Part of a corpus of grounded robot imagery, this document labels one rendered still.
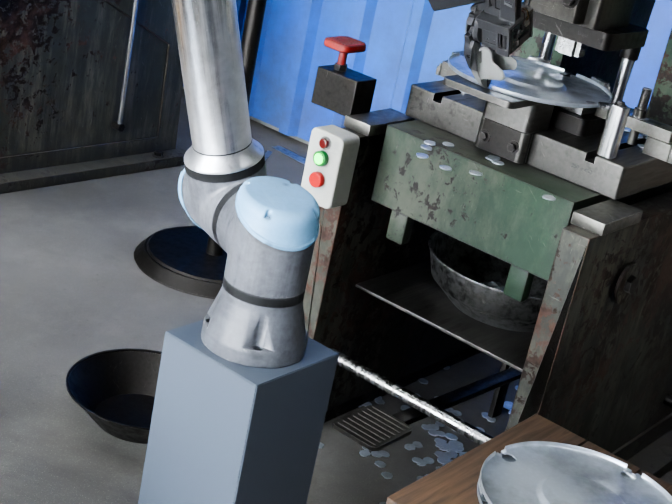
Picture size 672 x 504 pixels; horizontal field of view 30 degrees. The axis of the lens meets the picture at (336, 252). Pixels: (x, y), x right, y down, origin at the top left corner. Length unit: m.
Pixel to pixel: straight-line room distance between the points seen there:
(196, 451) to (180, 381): 0.10
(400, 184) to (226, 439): 0.70
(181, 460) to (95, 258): 1.32
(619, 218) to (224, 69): 0.72
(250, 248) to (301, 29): 2.47
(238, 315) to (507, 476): 0.44
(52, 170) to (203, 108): 1.82
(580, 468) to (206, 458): 0.54
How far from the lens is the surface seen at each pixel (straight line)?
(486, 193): 2.16
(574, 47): 2.30
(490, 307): 2.31
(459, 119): 2.28
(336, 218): 2.28
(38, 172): 3.51
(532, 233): 2.13
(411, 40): 3.85
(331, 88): 2.31
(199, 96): 1.73
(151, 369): 2.54
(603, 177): 2.15
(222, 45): 1.70
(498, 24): 1.98
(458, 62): 2.23
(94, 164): 3.62
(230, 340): 1.73
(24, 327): 2.73
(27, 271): 2.99
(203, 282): 2.98
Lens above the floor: 1.26
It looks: 22 degrees down
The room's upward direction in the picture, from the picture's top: 12 degrees clockwise
